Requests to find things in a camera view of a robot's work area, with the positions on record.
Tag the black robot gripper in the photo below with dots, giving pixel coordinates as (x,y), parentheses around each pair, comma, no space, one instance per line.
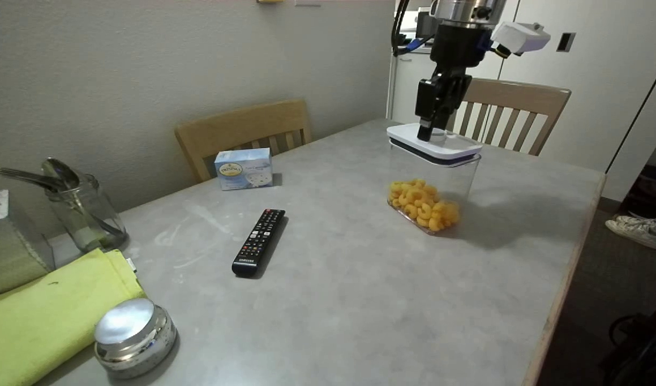
(453,60)

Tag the white rectangular container lid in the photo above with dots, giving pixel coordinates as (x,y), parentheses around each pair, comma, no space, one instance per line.
(437,151)

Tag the clear plastic food container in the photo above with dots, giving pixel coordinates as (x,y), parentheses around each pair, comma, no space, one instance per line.
(442,185)

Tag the white kitchen cabinet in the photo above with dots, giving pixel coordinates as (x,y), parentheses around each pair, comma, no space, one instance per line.
(406,89)

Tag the wooden chair with slatted backrest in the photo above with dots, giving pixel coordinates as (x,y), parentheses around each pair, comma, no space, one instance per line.
(517,97)

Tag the yellow snack pieces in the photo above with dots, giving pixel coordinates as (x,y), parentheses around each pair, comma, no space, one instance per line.
(426,206)

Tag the small light blue box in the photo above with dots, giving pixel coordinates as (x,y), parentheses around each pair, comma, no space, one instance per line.
(243,167)

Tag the wooden chair with solid backrest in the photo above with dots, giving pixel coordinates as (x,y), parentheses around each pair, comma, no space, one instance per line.
(235,130)

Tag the black TV remote control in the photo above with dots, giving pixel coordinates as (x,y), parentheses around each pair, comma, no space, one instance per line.
(259,241)

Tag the dark bag on floor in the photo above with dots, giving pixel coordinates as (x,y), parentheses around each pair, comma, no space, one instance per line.
(651,194)

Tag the white shoes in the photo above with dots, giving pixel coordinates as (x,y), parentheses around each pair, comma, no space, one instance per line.
(639,231)

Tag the glass utensil jar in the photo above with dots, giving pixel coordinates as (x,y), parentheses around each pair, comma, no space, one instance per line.
(84,216)

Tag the round silver metal tin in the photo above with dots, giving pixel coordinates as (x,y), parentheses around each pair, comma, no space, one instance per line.
(133,333)

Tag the metal spoon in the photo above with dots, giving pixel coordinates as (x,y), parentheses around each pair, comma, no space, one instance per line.
(63,172)

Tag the lime green cloth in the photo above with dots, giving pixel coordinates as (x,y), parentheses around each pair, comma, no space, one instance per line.
(51,313)

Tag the grey tissue box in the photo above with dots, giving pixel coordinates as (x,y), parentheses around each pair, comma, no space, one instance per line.
(9,249)

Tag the small black wall plate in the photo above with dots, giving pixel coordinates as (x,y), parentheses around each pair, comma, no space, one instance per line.
(567,42)

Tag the black frame beside table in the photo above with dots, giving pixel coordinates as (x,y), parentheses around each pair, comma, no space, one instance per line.
(642,346)

